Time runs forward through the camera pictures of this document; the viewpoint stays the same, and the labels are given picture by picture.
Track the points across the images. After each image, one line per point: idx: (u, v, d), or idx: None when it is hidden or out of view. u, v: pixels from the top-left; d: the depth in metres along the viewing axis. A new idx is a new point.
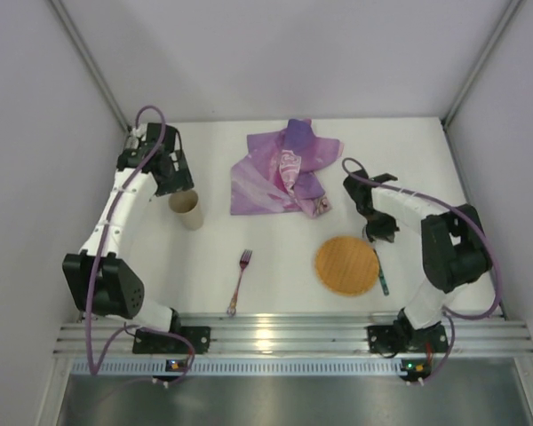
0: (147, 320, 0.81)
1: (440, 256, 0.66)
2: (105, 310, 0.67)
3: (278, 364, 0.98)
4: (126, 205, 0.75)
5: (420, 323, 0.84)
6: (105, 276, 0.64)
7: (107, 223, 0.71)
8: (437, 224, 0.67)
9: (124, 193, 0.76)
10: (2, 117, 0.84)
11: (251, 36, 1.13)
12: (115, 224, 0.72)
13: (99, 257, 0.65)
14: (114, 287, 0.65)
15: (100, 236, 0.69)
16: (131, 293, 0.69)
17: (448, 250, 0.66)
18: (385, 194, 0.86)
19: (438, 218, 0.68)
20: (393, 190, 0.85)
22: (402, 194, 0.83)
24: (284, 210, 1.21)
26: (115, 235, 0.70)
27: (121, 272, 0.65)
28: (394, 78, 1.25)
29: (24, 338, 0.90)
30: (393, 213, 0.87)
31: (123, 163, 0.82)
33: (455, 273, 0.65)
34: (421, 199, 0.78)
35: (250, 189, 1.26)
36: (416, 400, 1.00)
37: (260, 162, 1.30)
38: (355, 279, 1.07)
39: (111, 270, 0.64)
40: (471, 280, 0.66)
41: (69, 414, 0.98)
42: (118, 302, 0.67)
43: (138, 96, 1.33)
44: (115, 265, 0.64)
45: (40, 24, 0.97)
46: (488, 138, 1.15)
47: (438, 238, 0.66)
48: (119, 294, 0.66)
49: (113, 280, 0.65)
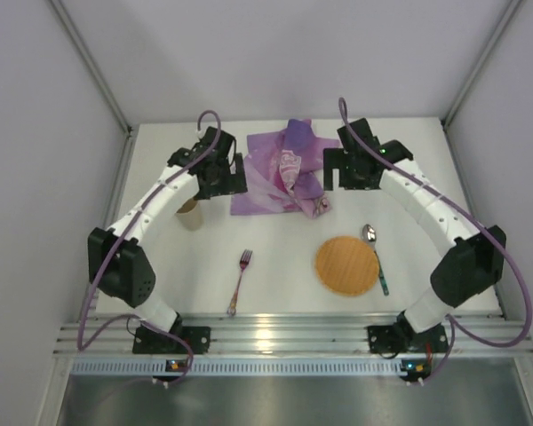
0: (149, 316, 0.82)
1: (458, 281, 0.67)
2: (113, 292, 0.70)
3: (278, 364, 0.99)
4: (164, 198, 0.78)
5: (422, 327, 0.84)
6: (123, 258, 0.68)
7: (139, 209, 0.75)
8: (468, 255, 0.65)
9: (166, 187, 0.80)
10: (3, 116, 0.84)
11: (250, 36, 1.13)
12: (147, 213, 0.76)
13: (122, 240, 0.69)
14: (126, 271, 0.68)
15: (131, 219, 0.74)
16: (140, 284, 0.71)
17: (468, 278, 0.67)
18: (401, 183, 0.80)
19: (468, 246, 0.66)
20: (413, 181, 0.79)
22: (424, 191, 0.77)
24: (284, 210, 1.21)
26: (145, 224, 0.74)
27: (137, 260, 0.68)
28: (394, 78, 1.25)
29: (24, 338, 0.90)
30: (400, 199, 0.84)
31: (176, 161, 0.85)
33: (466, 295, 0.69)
34: (447, 206, 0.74)
35: (250, 189, 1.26)
36: (416, 401, 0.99)
37: (260, 162, 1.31)
38: (355, 279, 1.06)
39: (129, 255, 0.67)
40: (476, 294, 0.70)
41: (69, 414, 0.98)
42: (126, 287, 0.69)
43: (138, 96, 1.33)
44: (133, 252, 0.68)
45: (41, 24, 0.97)
46: (488, 139, 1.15)
47: (464, 265, 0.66)
48: (130, 279, 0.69)
49: (128, 264, 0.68)
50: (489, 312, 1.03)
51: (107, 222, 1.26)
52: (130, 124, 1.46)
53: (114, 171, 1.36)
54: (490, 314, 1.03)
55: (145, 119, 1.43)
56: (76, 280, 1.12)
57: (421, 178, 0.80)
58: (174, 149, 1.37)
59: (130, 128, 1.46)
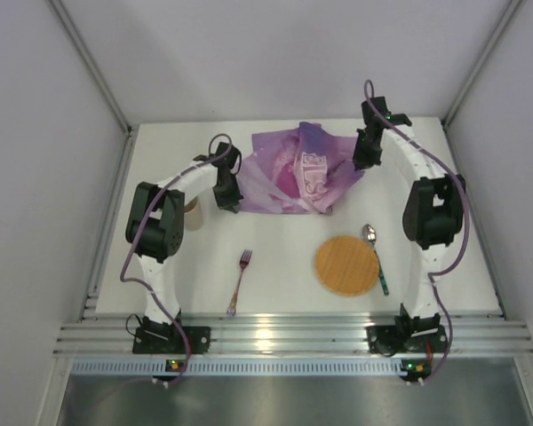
0: (161, 289, 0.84)
1: (419, 215, 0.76)
2: (149, 243, 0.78)
3: (278, 364, 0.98)
4: (197, 174, 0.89)
5: (414, 307, 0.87)
6: (168, 204, 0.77)
7: (178, 176, 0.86)
8: (428, 188, 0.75)
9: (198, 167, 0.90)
10: (2, 115, 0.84)
11: (250, 36, 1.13)
12: (185, 178, 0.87)
13: (166, 190, 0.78)
14: (168, 215, 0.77)
15: (169, 181, 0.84)
16: (174, 233, 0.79)
17: (426, 210, 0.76)
18: (394, 138, 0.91)
19: (428, 181, 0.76)
20: (402, 137, 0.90)
22: (409, 146, 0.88)
24: (283, 212, 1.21)
26: (182, 185, 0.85)
27: (179, 207, 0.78)
28: (394, 79, 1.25)
29: (24, 337, 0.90)
30: (397, 161, 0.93)
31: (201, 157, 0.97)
33: (425, 230, 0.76)
34: (425, 157, 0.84)
35: (251, 188, 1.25)
36: (415, 400, 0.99)
37: (266, 162, 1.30)
38: (355, 279, 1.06)
39: (176, 201, 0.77)
40: (441, 237, 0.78)
41: (69, 414, 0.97)
42: (161, 233, 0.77)
43: (138, 96, 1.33)
44: (178, 198, 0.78)
45: (41, 25, 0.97)
46: (488, 139, 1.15)
47: (423, 200, 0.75)
48: (167, 225, 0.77)
49: (171, 209, 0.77)
50: (489, 312, 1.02)
51: (107, 222, 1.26)
52: (130, 124, 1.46)
53: (115, 171, 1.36)
54: (490, 314, 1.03)
55: (145, 118, 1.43)
56: (75, 280, 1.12)
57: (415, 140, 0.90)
58: (174, 149, 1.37)
59: (130, 128, 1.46)
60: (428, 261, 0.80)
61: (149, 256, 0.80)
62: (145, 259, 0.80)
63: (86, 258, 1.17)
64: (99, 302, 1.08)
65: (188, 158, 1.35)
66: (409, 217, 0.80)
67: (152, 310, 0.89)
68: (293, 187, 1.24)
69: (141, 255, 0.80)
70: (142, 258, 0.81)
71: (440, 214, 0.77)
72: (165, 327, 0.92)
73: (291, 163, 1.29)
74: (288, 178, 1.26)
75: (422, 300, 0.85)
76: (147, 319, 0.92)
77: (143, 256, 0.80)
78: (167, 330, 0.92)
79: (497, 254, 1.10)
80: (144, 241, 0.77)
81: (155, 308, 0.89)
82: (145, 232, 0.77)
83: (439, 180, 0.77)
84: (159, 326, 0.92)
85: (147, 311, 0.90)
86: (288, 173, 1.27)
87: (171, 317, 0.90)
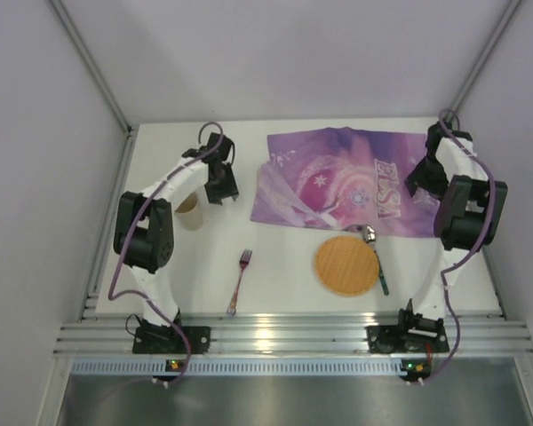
0: (156, 297, 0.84)
1: (449, 210, 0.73)
2: (139, 256, 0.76)
3: (279, 364, 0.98)
4: (184, 177, 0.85)
5: (423, 303, 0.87)
6: (154, 215, 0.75)
7: (164, 180, 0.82)
8: (466, 184, 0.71)
9: (185, 169, 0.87)
10: (1, 114, 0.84)
11: (250, 36, 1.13)
12: (171, 183, 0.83)
13: (152, 200, 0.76)
14: (155, 226, 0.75)
15: (156, 187, 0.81)
16: (163, 243, 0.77)
17: (458, 208, 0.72)
18: (449, 144, 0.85)
19: (469, 178, 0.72)
20: (457, 144, 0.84)
22: (462, 153, 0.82)
24: (305, 225, 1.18)
26: (170, 192, 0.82)
27: (165, 216, 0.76)
28: (394, 79, 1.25)
29: (25, 337, 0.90)
30: (448, 169, 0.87)
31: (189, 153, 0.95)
33: (451, 228, 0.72)
34: (473, 162, 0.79)
35: (274, 198, 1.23)
36: (415, 400, 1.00)
37: (290, 172, 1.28)
38: (354, 279, 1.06)
39: (161, 212, 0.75)
40: (466, 242, 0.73)
41: (69, 414, 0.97)
42: (152, 245, 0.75)
43: (138, 95, 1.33)
44: (163, 208, 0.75)
45: (41, 24, 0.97)
46: (488, 139, 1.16)
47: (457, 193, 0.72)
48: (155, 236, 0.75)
49: (157, 219, 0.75)
50: (489, 312, 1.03)
51: (107, 222, 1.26)
52: (130, 124, 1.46)
53: (114, 172, 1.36)
54: (490, 314, 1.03)
55: (145, 118, 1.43)
56: (75, 280, 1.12)
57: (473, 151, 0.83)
58: (173, 149, 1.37)
59: (130, 128, 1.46)
60: (446, 262, 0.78)
61: (139, 266, 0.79)
62: (136, 270, 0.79)
63: (86, 258, 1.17)
64: (99, 302, 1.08)
65: None
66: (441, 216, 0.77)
67: (149, 311, 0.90)
68: (318, 201, 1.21)
69: (132, 266, 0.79)
70: (133, 269, 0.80)
71: (472, 217, 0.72)
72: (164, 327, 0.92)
73: (316, 176, 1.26)
74: (313, 192, 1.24)
75: (425, 302, 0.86)
76: (147, 321, 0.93)
77: (133, 267, 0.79)
78: (167, 331, 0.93)
79: (497, 253, 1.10)
80: (134, 253, 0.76)
81: (152, 312, 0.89)
82: (133, 244, 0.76)
83: (480, 184, 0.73)
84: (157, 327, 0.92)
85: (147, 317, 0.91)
86: (312, 185, 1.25)
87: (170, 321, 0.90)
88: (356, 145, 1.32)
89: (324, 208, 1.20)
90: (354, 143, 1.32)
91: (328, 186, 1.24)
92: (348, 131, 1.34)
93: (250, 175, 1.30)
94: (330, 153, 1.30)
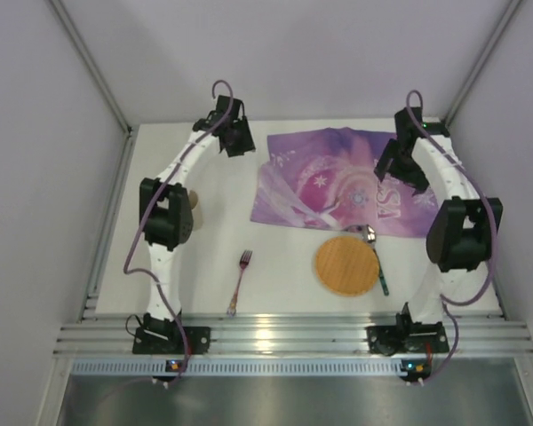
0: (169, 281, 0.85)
1: (445, 238, 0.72)
2: (161, 235, 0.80)
3: (279, 364, 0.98)
4: (195, 155, 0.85)
5: (420, 313, 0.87)
6: (171, 201, 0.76)
7: (178, 162, 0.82)
8: (457, 209, 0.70)
9: (196, 145, 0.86)
10: (1, 115, 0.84)
11: (250, 36, 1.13)
12: (185, 165, 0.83)
13: (166, 185, 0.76)
14: (174, 209, 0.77)
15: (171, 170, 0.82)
16: (184, 224, 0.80)
17: (455, 233, 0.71)
18: (429, 151, 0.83)
19: (460, 202, 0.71)
20: (437, 148, 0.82)
22: (445, 159, 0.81)
24: (305, 225, 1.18)
26: (183, 173, 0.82)
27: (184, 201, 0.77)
28: (394, 80, 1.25)
29: (24, 337, 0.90)
30: (426, 172, 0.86)
31: (200, 127, 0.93)
33: (450, 254, 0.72)
34: (458, 173, 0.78)
35: (274, 198, 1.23)
36: (415, 400, 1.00)
37: (290, 173, 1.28)
38: (355, 279, 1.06)
39: (177, 198, 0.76)
40: (465, 264, 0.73)
41: (69, 414, 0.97)
42: (173, 225, 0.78)
43: (137, 95, 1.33)
44: (180, 193, 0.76)
45: (40, 24, 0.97)
46: (488, 139, 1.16)
47: (453, 220, 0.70)
48: (175, 218, 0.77)
49: (175, 203, 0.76)
50: (489, 312, 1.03)
51: (107, 222, 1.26)
52: (130, 124, 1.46)
53: (115, 172, 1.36)
54: (490, 314, 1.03)
55: (145, 118, 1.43)
56: (76, 280, 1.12)
57: (450, 152, 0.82)
58: (174, 149, 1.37)
59: (130, 128, 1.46)
60: (445, 281, 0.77)
61: (160, 244, 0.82)
62: (155, 248, 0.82)
63: (86, 258, 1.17)
64: (99, 302, 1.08)
65: None
66: (434, 239, 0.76)
67: (155, 306, 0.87)
68: (318, 201, 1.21)
69: (153, 244, 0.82)
70: (153, 248, 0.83)
71: (467, 238, 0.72)
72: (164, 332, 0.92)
73: (316, 177, 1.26)
74: (313, 192, 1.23)
75: (424, 311, 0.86)
76: (147, 317, 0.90)
77: (154, 244, 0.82)
78: (168, 330, 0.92)
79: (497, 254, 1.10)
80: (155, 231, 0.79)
81: (158, 304, 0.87)
82: (154, 225, 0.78)
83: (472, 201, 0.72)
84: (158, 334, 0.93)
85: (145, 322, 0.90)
86: (312, 185, 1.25)
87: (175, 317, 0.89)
88: (356, 146, 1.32)
89: (324, 208, 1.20)
90: (354, 143, 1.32)
91: (328, 187, 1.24)
92: (348, 131, 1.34)
93: (250, 175, 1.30)
94: (331, 153, 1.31)
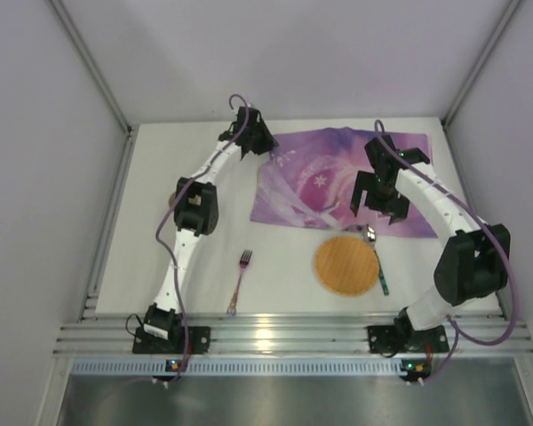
0: (186, 265, 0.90)
1: (457, 276, 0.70)
2: (191, 224, 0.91)
3: (279, 364, 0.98)
4: (223, 160, 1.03)
5: (422, 324, 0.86)
6: (202, 195, 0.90)
7: (209, 165, 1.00)
8: (463, 246, 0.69)
9: (222, 153, 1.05)
10: (1, 116, 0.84)
11: (250, 36, 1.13)
12: (214, 168, 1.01)
13: (199, 184, 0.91)
14: (205, 204, 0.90)
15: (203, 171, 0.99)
16: (212, 216, 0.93)
17: (466, 270, 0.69)
18: (416, 182, 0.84)
19: (465, 239, 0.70)
20: (424, 178, 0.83)
22: (434, 189, 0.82)
24: (305, 226, 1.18)
26: (212, 174, 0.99)
27: (212, 197, 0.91)
28: (395, 80, 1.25)
29: (25, 337, 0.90)
30: (413, 201, 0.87)
31: (225, 137, 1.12)
33: (465, 292, 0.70)
34: (453, 202, 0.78)
35: (274, 198, 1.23)
36: (414, 400, 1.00)
37: (291, 172, 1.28)
38: (355, 279, 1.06)
39: (208, 193, 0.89)
40: (481, 295, 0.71)
41: (69, 414, 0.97)
42: (203, 217, 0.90)
43: (138, 96, 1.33)
44: (210, 190, 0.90)
45: (41, 25, 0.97)
46: (487, 140, 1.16)
47: (462, 256, 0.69)
48: (205, 211, 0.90)
49: (206, 199, 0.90)
50: (489, 312, 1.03)
51: (107, 222, 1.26)
52: (130, 124, 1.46)
53: (114, 171, 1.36)
54: (490, 314, 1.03)
55: (145, 118, 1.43)
56: (76, 280, 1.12)
57: (433, 177, 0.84)
58: (173, 149, 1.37)
59: (130, 128, 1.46)
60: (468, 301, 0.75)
61: (187, 229, 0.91)
62: (183, 232, 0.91)
63: (86, 258, 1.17)
64: (99, 301, 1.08)
65: (189, 158, 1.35)
66: (445, 276, 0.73)
67: (163, 295, 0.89)
68: (319, 201, 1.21)
69: (181, 229, 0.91)
70: (180, 232, 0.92)
71: (480, 270, 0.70)
72: (165, 335, 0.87)
73: (316, 176, 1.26)
74: (313, 192, 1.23)
75: (424, 323, 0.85)
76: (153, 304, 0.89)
77: (181, 230, 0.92)
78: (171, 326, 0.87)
79: None
80: (186, 219, 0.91)
81: (168, 293, 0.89)
82: (186, 216, 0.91)
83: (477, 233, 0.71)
84: (157, 334, 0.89)
85: (147, 327, 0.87)
86: (312, 185, 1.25)
87: (182, 310, 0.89)
88: (356, 145, 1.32)
89: (325, 208, 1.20)
90: (353, 143, 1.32)
91: (328, 187, 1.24)
92: (348, 131, 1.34)
93: (250, 175, 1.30)
94: (330, 153, 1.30)
